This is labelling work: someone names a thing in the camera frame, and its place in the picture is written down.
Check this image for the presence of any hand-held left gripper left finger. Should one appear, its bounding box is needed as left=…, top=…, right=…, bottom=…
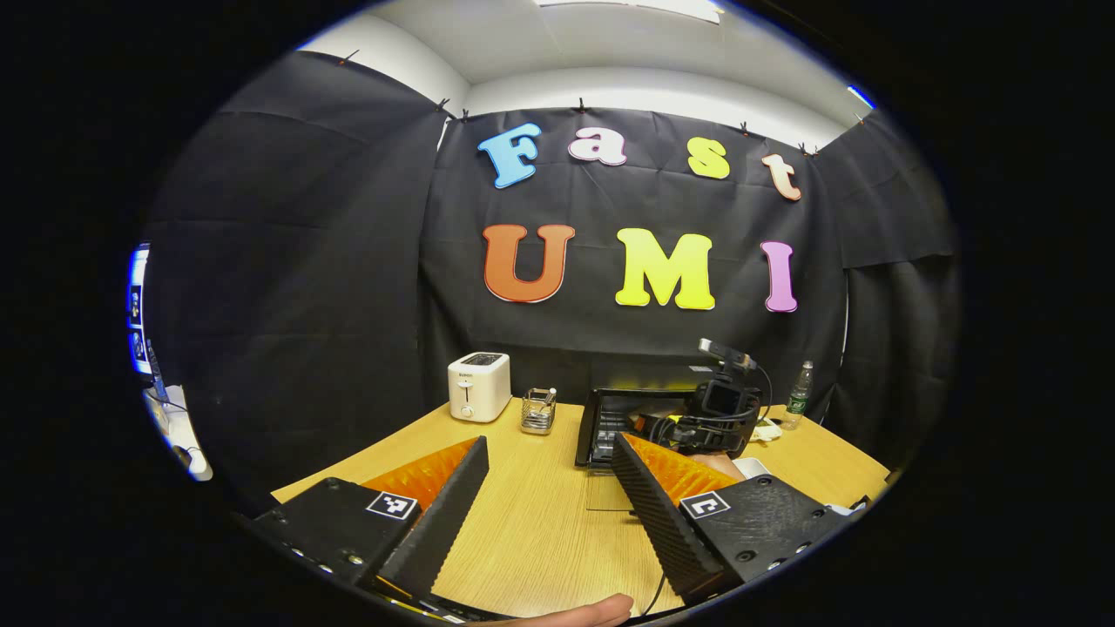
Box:
left=248, top=435, right=490, bottom=602

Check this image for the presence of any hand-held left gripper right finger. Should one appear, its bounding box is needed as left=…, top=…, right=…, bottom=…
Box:
left=610, top=432, right=855, bottom=608

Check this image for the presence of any black electric oven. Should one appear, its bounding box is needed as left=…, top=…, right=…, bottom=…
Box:
left=573, top=366, right=759, bottom=515

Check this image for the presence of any clear plastic water bottle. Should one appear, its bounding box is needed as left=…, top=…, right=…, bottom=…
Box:
left=784, top=361, right=815, bottom=431

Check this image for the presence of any white toaster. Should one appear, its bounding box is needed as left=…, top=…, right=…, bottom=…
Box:
left=448, top=352, right=513, bottom=424

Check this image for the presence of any black backdrop cloth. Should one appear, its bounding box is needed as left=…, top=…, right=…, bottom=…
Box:
left=139, top=48, right=963, bottom=506

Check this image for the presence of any white side desk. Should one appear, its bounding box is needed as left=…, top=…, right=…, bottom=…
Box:
left=144, top=383, right=214, bottom=482

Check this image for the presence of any computer monitor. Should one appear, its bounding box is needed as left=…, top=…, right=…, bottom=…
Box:
left=127, top=246, right=156, bottom=377

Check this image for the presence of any large ceiling light panel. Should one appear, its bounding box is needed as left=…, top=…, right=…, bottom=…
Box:
left=536, top=0, right=726, bottom=25

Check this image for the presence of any black cable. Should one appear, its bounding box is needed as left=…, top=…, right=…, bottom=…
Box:
left=640, top=570, right=670, bottom=619

